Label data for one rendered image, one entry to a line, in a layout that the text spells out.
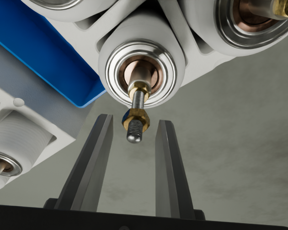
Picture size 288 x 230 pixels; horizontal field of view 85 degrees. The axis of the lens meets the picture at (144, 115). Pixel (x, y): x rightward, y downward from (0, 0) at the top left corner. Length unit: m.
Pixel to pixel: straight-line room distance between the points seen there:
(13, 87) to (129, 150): 0.44
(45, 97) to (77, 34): 0.18
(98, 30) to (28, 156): 0.25
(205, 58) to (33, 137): 0.34
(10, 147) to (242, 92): 0.56
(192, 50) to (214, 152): 0.52
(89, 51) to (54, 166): 0.70
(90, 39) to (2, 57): 0.21
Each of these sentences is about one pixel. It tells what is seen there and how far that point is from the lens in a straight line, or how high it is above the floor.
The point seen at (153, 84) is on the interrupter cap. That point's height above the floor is 0.25.
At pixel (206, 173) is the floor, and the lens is 0.83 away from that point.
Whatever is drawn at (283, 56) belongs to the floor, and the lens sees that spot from 0.54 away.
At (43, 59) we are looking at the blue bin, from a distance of 0.41.
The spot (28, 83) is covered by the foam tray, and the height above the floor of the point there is 0.13.
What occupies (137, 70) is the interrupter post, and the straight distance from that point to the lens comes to 0.16.
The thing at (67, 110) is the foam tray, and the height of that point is 0.12.
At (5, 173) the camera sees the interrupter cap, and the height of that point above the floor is 0.25.
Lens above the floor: 0.41
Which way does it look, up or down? 51 degrees down
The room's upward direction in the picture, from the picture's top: 177 degrees counter-clockwise
